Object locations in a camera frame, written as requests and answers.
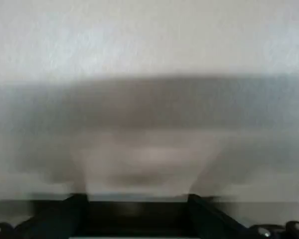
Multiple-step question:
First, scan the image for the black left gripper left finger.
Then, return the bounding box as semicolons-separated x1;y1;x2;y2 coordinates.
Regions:
0;194;89;239

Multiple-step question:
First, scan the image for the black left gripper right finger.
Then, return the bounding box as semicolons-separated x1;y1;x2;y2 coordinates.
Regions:
187;194;299;239

